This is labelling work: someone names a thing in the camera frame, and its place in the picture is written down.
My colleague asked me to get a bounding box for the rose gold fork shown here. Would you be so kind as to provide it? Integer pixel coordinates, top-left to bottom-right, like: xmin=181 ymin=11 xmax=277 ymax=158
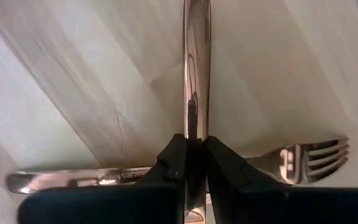
xmin=6 ymin=138 xmax=350 ymax=194

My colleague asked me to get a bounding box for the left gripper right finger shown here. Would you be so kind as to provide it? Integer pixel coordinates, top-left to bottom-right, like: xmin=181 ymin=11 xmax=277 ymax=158
xmin=206 ymin=136 xmax=287 ymax=224

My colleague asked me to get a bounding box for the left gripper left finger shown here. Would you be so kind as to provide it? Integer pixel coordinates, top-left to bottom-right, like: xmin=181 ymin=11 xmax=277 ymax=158
xmin=141 ymin=133 xmax=188 ymax=224

